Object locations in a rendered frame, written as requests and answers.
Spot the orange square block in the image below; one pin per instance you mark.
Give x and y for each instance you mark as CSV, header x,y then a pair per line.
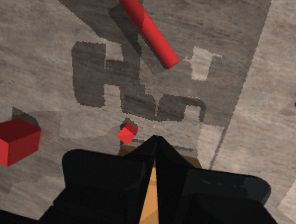
x,y
150,208

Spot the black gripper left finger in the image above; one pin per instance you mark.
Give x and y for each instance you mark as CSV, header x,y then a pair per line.
x,y
129,174

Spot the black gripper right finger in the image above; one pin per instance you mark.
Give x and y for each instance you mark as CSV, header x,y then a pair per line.
x,y
178,180

